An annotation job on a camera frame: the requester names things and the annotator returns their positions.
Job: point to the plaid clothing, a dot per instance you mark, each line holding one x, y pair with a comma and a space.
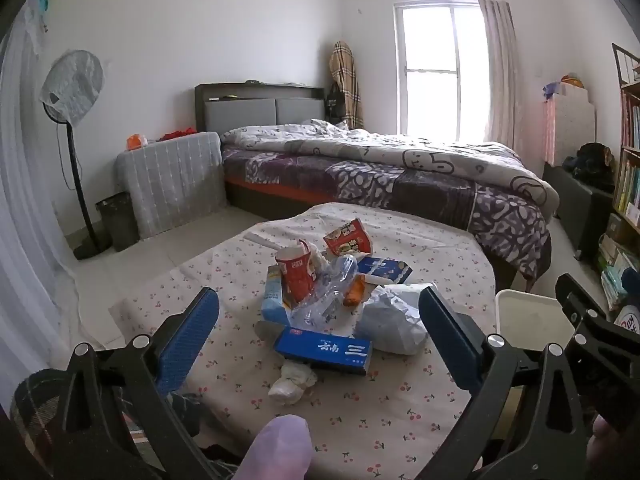
35, 410

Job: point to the person's right hand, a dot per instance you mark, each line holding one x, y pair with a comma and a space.
600, 452

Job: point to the pale curtain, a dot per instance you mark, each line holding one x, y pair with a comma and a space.
502, 75

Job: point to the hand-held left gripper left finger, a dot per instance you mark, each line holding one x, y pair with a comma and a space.
192, 332

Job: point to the black bag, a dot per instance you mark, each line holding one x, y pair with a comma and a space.
334, 105

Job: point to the dark blue box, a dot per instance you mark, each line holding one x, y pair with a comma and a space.
387, 267

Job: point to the white plastic bag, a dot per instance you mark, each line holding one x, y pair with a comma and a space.
395, 320

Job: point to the row of shelved books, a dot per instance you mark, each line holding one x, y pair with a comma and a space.
630, 170

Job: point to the bed with purple patterned sheet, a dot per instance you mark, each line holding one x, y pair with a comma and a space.
380, 190

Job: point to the red paper cup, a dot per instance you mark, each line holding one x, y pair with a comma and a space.
297, 272

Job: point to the person's left hand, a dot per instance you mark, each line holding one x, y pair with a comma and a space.
280, 452

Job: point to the dark storage bench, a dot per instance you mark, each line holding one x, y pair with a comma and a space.
575, 210

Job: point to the dark clothing pile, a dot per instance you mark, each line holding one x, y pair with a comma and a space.
592, 160

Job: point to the dark bed headboard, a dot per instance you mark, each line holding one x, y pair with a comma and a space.
250, 110

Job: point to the wooden bookshelf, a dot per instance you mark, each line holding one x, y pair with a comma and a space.
627, 155

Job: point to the white tissue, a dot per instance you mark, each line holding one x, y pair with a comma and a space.
292, 385

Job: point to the orange and white toy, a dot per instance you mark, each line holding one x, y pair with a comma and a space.
136, 141

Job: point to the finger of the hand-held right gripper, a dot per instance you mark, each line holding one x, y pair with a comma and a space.
575, 295
610, 375

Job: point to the stack of pale books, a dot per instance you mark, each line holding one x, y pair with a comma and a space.
615, 270

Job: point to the red cloth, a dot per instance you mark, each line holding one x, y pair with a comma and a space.
177, 135

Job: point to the red snack packet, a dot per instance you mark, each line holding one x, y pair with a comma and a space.
350, 240

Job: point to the orange wrapper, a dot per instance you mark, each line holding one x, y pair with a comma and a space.
355, 292

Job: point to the grey checked cloth covered cabinet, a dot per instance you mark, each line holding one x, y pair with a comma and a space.
170, 180

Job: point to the window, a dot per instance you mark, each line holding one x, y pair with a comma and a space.
435, 70

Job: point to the standing fan with plastic cover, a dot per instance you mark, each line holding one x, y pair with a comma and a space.
72, 85

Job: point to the light blue carton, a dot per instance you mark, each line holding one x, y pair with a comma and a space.
272, 300

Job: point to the white printed quilt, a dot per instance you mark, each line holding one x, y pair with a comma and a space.
400, 152

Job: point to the crushed clear plastic bottle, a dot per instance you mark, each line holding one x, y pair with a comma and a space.
325, 295

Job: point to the white trash bin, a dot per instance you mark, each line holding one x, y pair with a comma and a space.
530, 310

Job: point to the blue cloth item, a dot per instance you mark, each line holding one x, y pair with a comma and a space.
550, 90

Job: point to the printed cardboard box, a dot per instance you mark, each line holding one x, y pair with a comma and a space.
629, 317

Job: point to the dark wastebasket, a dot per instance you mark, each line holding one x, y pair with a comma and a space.
117, 222

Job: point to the white fabric cabinet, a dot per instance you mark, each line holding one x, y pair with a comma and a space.
572, 125

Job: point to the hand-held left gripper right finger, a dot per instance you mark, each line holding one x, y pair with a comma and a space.
447, 342

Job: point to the blue box with white print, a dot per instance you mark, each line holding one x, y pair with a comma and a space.
325, 350

